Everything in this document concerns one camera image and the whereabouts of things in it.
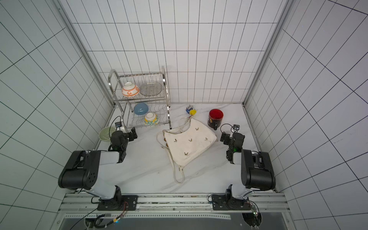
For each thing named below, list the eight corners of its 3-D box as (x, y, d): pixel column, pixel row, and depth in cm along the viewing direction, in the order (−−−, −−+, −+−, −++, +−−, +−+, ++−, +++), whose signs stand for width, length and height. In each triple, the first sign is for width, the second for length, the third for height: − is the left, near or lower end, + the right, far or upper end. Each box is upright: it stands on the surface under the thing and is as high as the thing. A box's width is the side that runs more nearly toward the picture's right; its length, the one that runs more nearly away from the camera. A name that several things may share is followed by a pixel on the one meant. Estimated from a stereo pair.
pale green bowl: (100, 138, 101) (95, 133, 96) (112, 129, 107) (108, 123, 101) (106, 144, 99) (102, 139, 93) (118, 134, 104) (114, 128, 98)
